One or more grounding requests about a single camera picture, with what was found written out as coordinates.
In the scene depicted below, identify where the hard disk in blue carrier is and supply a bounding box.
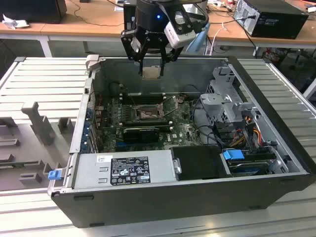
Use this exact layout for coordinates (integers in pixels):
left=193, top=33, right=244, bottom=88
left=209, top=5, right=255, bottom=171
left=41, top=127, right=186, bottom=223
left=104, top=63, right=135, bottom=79
left=221, top=148, right=272, bottom=177

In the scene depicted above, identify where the CPU socket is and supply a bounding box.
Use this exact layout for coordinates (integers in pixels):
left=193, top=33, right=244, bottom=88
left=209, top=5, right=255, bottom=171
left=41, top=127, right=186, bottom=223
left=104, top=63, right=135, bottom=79
left=133, top=104, right=165, bottom=122

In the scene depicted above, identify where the silver metal drive cage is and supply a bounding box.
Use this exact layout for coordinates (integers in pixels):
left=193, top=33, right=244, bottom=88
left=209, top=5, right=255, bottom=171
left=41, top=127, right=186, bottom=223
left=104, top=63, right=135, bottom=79
left=198, top=65, right=262, bottom=124

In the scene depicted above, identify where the silver square CPU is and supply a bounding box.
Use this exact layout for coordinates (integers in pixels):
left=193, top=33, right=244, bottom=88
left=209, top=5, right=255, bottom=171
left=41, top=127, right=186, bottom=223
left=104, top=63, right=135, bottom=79
left=142, top=66, right=161, bottom=80

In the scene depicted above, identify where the grey power supply unit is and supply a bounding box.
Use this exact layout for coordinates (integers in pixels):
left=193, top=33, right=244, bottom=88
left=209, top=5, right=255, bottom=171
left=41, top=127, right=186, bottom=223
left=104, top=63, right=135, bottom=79
left=73, top=149, right=178, bottom=190

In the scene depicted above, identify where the crumpled white paper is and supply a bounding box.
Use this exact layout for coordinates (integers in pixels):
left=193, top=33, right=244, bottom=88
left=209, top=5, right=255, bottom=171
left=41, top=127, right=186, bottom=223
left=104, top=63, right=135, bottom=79
left=1, top=13, right=31, bottom=30

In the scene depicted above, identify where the white cable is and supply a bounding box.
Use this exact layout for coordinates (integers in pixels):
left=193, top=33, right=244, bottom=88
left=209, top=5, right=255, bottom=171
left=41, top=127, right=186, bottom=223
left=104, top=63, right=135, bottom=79
left=210, top=22, right=228, bottom=54

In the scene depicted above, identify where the wooden top desk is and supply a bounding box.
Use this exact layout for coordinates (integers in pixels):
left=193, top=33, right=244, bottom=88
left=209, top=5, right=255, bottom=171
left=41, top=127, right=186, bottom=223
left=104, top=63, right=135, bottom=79
left=204, top=0, right=316, bottom=59
left=0, top=0, right=139, bottom=59

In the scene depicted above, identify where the black open PC case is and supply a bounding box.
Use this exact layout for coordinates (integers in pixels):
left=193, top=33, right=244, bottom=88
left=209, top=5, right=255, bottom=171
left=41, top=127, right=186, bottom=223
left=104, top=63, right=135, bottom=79
left=46, top=55, right=316, bottom=229

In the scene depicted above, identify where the metal socket cover frame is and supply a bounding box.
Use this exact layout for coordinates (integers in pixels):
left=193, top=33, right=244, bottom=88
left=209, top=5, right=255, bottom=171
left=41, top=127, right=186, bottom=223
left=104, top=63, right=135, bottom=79
left=158, top=95, right=179, bottom=119

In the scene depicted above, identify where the black RAM slot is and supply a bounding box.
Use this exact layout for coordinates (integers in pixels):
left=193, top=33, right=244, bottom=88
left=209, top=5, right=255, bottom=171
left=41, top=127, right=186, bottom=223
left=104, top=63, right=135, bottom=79
left=122, top=118, right=172, bottom=122
left=121, top=95, right=173, bottom=99
left=122, top=123, right=172, bottom=127
left=122, top=126, right=172, bottom=130
left=122, top=121, right=172, bottom=125
left=121, top=92, right=173, bottom=96

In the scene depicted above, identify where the black internal cable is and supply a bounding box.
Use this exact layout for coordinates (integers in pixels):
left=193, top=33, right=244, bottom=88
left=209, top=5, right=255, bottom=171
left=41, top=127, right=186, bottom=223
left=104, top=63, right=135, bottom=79
left=192, top=98, right=223, bottom=148

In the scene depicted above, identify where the black desktop PC tower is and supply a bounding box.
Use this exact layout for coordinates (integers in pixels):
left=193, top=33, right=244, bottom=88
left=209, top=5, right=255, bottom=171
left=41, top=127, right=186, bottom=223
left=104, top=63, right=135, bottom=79
left=234, top=0, right=310, bottom=40

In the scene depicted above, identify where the yellow red wire bundle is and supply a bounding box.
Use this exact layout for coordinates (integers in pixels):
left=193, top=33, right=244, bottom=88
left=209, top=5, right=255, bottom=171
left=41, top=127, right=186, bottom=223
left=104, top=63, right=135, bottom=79
left=229, top=128, right=264, bottom=148

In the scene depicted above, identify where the green motherboard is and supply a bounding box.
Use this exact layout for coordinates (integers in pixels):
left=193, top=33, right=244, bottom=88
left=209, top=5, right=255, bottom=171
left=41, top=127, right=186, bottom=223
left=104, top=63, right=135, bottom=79
left=95, top=95, right=218, bottom=154

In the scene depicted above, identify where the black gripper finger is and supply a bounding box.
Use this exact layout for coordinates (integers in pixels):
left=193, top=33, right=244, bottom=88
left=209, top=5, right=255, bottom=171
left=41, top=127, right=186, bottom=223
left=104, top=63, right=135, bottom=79
left=160, top=46, right=185, bottom=76
left=120, top=29, right=149, bottom=76

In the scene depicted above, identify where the black monitor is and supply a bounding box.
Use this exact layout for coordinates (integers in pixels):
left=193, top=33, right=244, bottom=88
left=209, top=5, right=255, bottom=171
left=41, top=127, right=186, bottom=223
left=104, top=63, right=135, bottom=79
left=0, top=0, right=67, bottom=25

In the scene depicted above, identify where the grey parts rack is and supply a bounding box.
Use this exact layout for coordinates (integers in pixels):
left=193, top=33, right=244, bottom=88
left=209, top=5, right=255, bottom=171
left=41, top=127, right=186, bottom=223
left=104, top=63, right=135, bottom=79
left=0, top=101, right=77, bottom=191

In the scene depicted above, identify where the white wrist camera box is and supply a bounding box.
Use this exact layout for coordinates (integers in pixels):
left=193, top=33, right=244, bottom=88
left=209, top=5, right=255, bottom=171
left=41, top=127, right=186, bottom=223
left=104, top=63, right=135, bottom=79
left=164, top=13, right=196, bottom=49

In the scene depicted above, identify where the blue plastic case latch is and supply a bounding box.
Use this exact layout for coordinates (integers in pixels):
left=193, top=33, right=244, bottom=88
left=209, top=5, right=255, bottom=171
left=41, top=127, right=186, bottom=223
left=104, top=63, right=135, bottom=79
left=48, top=170, right=62, bottom=181

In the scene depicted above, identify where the black power cable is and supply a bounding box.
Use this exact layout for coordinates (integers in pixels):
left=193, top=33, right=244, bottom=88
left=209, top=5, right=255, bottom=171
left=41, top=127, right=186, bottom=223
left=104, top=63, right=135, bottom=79
left=236, top=16, right=259, bottom=58

